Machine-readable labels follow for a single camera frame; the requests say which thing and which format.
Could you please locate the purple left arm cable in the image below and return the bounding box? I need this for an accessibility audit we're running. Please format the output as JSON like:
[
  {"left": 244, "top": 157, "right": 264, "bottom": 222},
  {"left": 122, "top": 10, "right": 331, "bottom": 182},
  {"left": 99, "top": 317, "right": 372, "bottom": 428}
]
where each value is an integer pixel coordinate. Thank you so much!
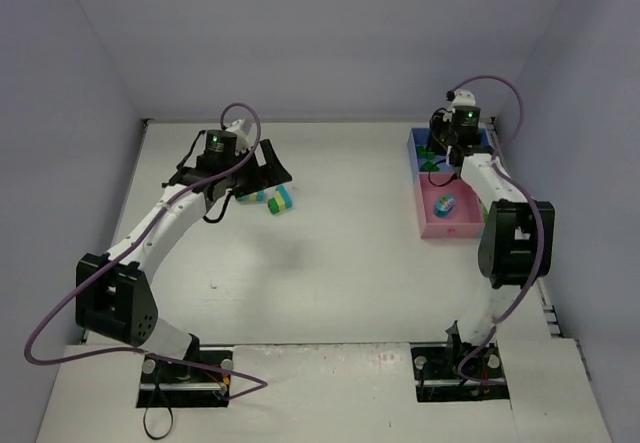
[{"left": 24, "top": 102, "right": 269, "bottom": 395}]

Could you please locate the teal oval lego piece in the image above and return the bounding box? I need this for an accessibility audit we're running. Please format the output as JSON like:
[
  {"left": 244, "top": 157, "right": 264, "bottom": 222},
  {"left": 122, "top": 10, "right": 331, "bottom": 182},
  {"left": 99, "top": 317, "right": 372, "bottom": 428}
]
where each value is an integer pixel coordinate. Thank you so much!
[{"left": 433, "top": 194, "right": 456, "bottom": 218}]

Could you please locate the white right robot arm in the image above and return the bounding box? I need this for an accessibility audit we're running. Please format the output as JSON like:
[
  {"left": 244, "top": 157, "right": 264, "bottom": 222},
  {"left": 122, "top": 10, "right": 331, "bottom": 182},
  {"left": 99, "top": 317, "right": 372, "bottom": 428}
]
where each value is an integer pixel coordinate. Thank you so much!
[{"left": 430, "top": 88, "right": 555, "bottom": 348}]

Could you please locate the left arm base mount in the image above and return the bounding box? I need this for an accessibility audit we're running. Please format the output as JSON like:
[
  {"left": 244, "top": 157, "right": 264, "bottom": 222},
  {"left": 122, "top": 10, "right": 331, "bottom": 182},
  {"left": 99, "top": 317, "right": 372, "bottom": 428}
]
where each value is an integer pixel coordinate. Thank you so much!
[{"left": 136, "top": 348, "right": 233, "bottom": 409}]

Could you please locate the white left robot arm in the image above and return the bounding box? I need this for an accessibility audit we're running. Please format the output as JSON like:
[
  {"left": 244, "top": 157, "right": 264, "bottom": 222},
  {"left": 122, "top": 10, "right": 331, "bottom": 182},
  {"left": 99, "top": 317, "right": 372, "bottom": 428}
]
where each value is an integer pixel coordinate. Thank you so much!
[{"left": 75, "top": 121, "right": 292, "bottom": 362}]

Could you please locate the pink plastic bin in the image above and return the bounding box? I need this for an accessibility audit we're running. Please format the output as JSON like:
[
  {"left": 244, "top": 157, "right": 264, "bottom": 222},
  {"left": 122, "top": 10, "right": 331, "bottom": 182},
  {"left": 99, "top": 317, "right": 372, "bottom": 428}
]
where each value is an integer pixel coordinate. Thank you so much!
[{"left": 414, "top": 172, "right": 485, "bottom": 239}]

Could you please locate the light blue plastic bin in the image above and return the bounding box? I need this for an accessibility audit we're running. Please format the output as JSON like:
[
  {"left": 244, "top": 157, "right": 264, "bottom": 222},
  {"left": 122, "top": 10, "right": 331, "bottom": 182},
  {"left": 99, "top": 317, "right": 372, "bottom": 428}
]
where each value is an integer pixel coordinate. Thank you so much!
[{"left": 478, "top": 198, "right": 488, "bottom": 222}]

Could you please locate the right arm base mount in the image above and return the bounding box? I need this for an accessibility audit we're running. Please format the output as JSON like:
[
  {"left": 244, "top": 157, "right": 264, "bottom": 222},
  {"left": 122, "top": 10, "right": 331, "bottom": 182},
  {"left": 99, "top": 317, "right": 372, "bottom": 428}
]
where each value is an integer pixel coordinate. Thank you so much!
[{"left": 410, "top": 343, "right": 510, "bottom": 404}]

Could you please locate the dark green lego brick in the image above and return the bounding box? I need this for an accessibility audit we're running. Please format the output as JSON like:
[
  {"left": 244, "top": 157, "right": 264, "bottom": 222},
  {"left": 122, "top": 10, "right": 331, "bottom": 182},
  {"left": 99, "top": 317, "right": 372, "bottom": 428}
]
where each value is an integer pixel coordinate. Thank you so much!
[{"left": 416, "top": 146, "right": 435, "bottom": 160}]

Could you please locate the cyan yellow lego stack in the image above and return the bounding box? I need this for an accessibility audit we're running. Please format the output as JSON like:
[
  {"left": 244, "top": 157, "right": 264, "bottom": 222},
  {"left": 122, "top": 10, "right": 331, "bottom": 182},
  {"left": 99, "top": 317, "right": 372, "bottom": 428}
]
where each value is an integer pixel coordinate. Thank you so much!
[{"left": 267, "top": 185, "right": 293, "bottom": 215}]

